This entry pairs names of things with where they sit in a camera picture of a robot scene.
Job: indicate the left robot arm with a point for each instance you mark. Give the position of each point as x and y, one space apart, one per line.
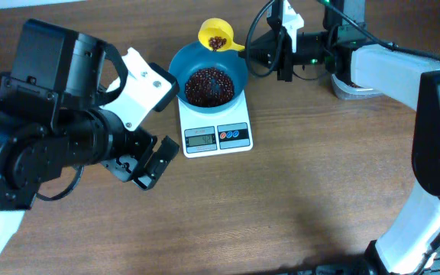
72 100

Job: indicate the red beans in bowl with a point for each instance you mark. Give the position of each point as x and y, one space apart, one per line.
209 87

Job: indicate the white digital kitchen scale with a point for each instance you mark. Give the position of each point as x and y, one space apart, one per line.
225 129

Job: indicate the blue plastic bowl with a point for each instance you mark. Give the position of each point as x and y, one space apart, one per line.
194 57

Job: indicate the clear plastic bean container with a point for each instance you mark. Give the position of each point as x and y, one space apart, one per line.
346 92

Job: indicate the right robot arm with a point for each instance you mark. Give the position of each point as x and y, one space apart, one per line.
360 62

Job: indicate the yellow plastic measuring scoop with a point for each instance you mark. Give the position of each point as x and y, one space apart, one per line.
216 34

